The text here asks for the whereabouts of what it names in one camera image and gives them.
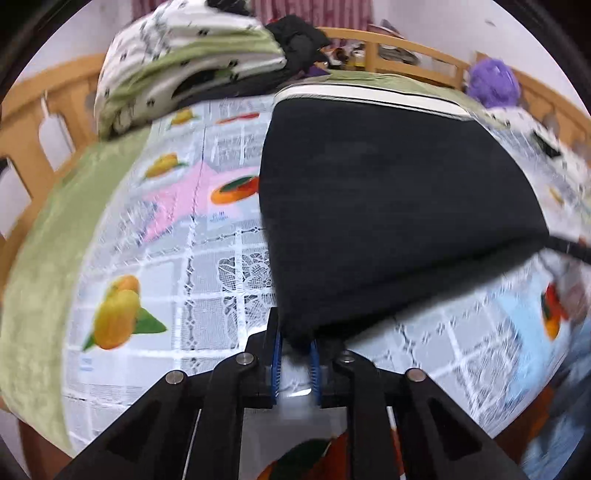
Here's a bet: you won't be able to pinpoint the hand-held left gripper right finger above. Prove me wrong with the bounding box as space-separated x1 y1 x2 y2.
308 339 532 480

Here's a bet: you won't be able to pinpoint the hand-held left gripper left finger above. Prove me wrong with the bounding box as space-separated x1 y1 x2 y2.
55 307 283 480

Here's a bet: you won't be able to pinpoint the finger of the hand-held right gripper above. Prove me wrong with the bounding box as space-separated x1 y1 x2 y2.
547 234 591 267

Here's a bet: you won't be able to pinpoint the black pants with white waistband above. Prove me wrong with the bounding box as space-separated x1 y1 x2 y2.
259 85 550 349

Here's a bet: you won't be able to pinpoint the fruit printed tablecloth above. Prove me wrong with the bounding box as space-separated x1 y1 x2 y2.
62 95 591 480

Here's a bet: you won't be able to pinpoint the white paw-print cloth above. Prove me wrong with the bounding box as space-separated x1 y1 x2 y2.
482 104 591 195

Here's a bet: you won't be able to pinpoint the purple plush toy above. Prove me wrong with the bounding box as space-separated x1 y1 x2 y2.
466 55 522 109

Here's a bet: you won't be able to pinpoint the green bed sheet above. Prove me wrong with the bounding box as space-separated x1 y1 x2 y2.
0 69 490 457

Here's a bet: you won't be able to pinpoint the black cloth pile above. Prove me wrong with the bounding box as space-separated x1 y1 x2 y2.
175 15 331 104

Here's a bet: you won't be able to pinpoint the folded white green paw-print quilt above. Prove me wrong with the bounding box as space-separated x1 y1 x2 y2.
95 0 287 139

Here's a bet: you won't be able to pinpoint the red striped curtain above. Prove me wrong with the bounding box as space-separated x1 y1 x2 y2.
131 0 372 28

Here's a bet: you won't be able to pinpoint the wooden bed frame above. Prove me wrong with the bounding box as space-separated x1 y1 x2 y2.
0 27 591 287

